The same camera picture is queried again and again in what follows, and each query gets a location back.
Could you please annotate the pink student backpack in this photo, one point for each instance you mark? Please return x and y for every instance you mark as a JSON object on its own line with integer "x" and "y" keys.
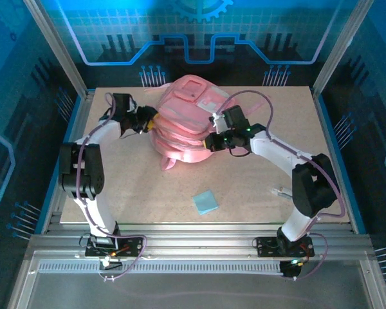
{"x": 183, "y": 128}

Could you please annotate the blue sticky note pad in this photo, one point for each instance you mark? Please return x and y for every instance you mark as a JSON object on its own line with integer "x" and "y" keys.
{"x": 206, "y": 202}

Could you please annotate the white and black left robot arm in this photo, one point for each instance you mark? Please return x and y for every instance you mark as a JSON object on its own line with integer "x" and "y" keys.
{"x": 83, "y": 174}

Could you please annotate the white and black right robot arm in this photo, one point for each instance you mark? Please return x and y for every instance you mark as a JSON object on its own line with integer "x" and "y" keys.
{"x": 312, "y": 186}

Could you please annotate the small black control box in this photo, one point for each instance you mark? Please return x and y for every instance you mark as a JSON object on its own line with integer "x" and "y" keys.
{"x": 289, "y": 269}

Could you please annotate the grey metal tray panel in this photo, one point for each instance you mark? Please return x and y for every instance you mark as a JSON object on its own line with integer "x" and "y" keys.
{"x": 196, "y": 293}

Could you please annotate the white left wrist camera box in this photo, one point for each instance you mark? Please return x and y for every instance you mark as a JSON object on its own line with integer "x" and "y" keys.
{"x": 133, "y": 104}

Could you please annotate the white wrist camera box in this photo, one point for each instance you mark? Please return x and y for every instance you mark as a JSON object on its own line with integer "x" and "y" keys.
{"x": 133, "y": 104}
{"x": 218, "y": 120}

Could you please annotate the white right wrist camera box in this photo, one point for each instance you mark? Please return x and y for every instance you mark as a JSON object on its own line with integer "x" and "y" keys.
{"x": 218, "y": 120}

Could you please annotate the aluminium table side rail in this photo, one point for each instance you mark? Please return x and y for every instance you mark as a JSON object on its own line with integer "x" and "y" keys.
{"x": 319, "y": 106}
{"x": 77, "y": 125}

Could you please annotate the aluminium front rail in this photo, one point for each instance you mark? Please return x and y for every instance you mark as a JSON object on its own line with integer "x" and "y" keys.
{"x": 196, "y": 241}

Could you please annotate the aluminium frame post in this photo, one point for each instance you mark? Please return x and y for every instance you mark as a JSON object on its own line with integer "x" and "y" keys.
{"x": 337, "y": 54}
{"x": 58, "y": 51}

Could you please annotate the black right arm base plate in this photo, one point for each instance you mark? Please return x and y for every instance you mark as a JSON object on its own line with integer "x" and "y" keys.
{"x": 267, "y": 246}

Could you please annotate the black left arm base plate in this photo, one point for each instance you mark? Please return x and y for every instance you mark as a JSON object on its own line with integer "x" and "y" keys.
{"x": 132, "y": 248}

